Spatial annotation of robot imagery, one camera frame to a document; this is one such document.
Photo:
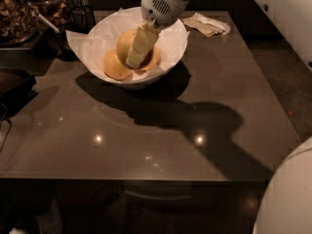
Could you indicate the white bowl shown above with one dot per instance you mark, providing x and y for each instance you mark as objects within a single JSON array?
[{"x": 175, "y": 49}]

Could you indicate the black wire cup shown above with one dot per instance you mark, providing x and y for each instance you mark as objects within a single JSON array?
[{"x": 83, "y": 17}]

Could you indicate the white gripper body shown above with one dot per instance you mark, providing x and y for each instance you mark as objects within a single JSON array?
[{"x": 160, "y": 7}]

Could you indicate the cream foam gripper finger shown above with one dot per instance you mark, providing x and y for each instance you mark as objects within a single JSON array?
[{"x": 141, "y": 50}]

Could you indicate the orange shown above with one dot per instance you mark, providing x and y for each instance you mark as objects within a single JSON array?
[
  {"x": 123, "y": 46},
  {"x": 113, "y": 68},
  {"x": 153, "y": 59}
]

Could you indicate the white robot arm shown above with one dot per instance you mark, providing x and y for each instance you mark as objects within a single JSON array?
[{"x": 228, "y": 207}]

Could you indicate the dark brown tray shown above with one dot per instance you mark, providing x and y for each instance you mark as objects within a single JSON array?
[{"x": 16, "y": 89}]

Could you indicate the crumpled paper napkin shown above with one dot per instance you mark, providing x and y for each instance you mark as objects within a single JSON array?
[{"x": 206, "y": 25}]

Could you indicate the glass jar of nuts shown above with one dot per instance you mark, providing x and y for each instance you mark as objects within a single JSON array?
[{"x": 17, "y": 24}]

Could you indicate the white paper liner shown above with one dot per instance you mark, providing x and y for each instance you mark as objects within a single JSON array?
[{"x": 97, "y": 36}]

